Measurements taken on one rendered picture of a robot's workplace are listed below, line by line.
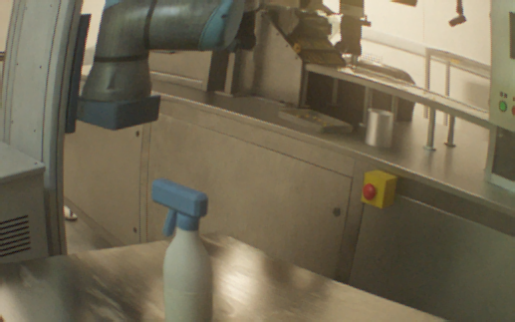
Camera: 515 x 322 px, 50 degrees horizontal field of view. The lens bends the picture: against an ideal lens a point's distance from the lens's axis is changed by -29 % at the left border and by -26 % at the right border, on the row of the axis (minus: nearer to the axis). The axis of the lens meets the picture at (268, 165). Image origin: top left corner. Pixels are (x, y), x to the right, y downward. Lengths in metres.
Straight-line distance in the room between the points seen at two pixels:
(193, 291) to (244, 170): 1.26
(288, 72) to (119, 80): 1.01
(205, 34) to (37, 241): 0.59
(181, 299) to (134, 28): 0.70
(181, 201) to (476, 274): 0.97
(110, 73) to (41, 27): 0.29
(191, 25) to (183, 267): 0.62
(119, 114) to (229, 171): 0.83
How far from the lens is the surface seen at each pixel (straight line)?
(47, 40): 1.52
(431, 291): 1.77
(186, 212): 0.89
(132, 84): 1.46
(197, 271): 0.91
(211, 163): 2.26
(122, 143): 2.70
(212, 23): 1.38
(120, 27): 1.45
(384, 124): 1.94
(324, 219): 1.97
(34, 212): 1.38
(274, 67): 2.40
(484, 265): 1.66
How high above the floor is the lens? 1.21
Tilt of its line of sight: 15 degrees down
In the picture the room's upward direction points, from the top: 6 degrees clockwise
